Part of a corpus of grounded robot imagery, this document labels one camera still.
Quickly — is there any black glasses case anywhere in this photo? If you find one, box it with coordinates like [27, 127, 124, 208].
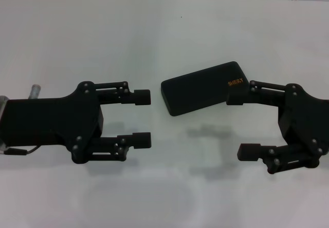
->
[160, 61, 249, 117]

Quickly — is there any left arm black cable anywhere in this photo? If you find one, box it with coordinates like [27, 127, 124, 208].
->
[0, 145, 42, 157]

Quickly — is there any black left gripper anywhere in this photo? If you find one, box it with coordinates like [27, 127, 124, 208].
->
[5, 80, 105, 165]

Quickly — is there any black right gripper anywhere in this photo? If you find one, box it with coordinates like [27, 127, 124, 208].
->
[226, 80, 329, 175]

